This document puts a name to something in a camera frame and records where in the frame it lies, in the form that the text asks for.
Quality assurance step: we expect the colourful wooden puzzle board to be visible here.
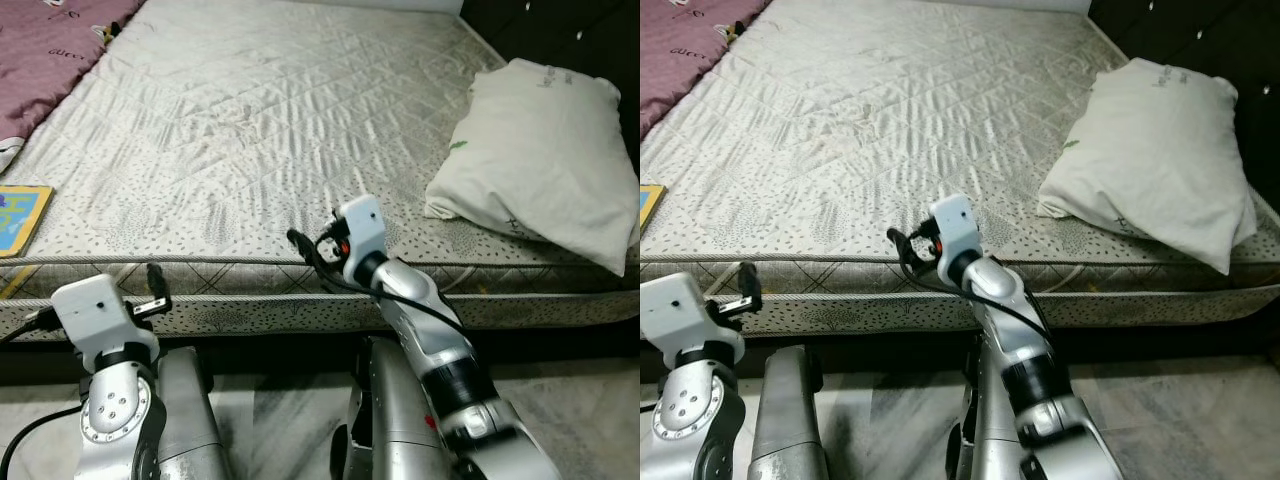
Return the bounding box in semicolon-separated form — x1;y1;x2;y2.
0;185;54;258
640;184;667;233

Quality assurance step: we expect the white pillow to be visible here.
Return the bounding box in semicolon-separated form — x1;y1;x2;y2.
424;58;639;277
1036;58;1259;276

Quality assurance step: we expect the silver left robot leg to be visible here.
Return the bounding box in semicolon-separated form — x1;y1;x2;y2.
155;345;233;480
748;345;831;480

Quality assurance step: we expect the silver robot leg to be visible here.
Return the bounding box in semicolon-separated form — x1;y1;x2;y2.
155;345;233;480
945;335;1031;480
330;335;463;480
748;345;831;480

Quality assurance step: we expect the grey quilted mattress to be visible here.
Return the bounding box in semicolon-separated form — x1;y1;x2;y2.
0;0;641;341
640;0;1280;336

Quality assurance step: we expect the silver right robot leg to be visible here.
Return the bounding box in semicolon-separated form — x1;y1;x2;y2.
330;335;463;480
945;335;1031;480

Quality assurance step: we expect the mauve cartoon print blanket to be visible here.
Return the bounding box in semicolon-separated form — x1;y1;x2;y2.
0;0;146;141
640;0;771;136

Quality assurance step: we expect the dark tufted headboard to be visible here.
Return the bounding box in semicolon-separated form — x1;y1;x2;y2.
460;0;641;171
1088;0;1280;216

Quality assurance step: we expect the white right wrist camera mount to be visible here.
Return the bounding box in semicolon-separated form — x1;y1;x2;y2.
335;195;388;286
930;195;983;286

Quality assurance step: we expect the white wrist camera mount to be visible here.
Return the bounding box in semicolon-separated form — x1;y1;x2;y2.
640;272;746;366
50;275;161;371
930;195;983;286
335;195;388;286

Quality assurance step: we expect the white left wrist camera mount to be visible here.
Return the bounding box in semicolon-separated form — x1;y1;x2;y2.
50;275;161;371
640;272;746;366

